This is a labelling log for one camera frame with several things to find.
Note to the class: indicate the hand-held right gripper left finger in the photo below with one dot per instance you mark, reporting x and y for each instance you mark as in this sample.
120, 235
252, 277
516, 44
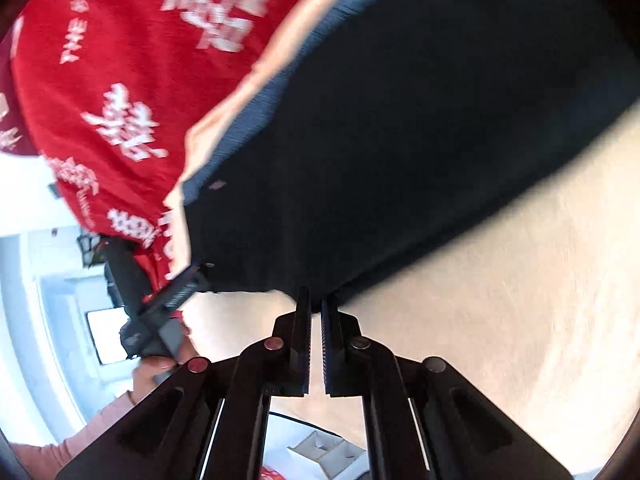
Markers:
303, 345

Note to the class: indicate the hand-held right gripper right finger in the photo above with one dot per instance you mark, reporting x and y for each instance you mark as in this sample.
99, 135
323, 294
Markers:
329, 345

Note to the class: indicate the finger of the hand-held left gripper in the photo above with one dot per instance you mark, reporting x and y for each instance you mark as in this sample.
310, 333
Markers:
180, 290

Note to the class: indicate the black pants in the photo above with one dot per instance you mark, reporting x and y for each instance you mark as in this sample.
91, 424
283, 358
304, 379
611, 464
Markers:
400, 135

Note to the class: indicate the person's left hand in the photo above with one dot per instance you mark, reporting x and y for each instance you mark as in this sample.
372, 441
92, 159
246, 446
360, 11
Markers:
155, 372

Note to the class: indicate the cardboard box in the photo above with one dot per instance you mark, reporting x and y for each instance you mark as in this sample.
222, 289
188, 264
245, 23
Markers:
325, 452

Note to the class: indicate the cream towel blanket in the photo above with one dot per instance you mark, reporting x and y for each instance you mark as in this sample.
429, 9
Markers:
500, 320

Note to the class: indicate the red printed blanket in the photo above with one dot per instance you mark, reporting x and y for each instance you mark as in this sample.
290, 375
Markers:
125, 70

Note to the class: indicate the white window frame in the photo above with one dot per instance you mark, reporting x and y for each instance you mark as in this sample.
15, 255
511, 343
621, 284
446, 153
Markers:
55, 320

